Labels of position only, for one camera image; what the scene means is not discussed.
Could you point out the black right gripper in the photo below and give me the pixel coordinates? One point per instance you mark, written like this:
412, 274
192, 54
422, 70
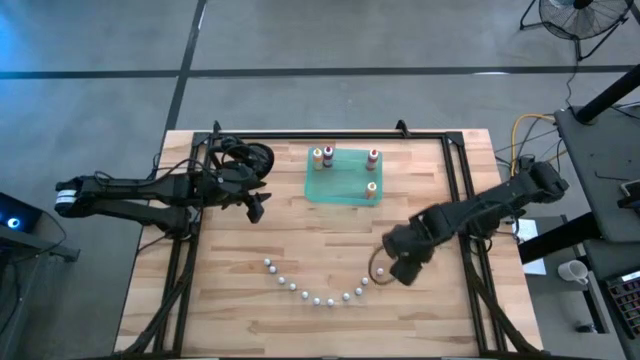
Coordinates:
407, 247

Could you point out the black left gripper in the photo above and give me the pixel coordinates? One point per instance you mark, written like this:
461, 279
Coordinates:
225, 187

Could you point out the large orange food coloring bottle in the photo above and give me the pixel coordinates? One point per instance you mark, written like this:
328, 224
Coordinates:
317, 159

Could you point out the large red food coloring bottle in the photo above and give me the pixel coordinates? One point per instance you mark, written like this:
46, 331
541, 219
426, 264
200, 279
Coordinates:
372, 159
328, 156

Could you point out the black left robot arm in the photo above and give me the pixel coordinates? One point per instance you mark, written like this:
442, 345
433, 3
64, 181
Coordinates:
125, 192

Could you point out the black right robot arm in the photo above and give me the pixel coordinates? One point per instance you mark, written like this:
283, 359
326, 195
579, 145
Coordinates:
490, 200

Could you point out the black desk lamp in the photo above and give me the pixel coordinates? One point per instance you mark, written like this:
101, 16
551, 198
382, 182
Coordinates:
257, 160

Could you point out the large orange bottle yellow tip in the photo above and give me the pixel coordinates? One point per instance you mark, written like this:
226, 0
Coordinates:
370, 190

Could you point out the green translucent plastic tray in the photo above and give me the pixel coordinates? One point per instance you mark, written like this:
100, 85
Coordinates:
345, 185

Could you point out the white paper sheet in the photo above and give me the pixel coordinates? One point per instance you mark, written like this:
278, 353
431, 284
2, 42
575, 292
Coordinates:
527, 232

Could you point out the black power strip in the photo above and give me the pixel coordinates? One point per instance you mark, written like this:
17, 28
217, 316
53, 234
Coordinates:
522, 160

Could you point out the black table crossbar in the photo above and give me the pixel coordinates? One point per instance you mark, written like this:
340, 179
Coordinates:
555, 240

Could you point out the white mug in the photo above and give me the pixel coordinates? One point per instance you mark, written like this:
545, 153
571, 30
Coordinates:
572, 271

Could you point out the grey desk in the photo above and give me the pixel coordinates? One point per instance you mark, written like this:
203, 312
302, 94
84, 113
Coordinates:
600, 260

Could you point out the grey side table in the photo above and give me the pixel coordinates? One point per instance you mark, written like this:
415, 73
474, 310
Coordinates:
600, 165

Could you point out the keyboard with coloured keys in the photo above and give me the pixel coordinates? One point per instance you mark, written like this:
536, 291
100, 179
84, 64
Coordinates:
625, 300

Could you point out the black equipment stand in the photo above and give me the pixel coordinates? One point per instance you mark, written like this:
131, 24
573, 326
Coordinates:
35, 245

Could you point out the black device with blue light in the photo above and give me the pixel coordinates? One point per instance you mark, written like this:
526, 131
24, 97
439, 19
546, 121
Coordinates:
12, 215

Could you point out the black pole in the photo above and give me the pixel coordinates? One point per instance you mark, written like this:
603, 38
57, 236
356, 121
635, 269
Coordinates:
610, 92

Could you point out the black floor fan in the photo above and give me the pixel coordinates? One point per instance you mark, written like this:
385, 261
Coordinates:
580, 20

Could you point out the black frame clamp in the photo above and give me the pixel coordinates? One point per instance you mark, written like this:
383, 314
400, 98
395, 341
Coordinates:
216, 127
401, 127

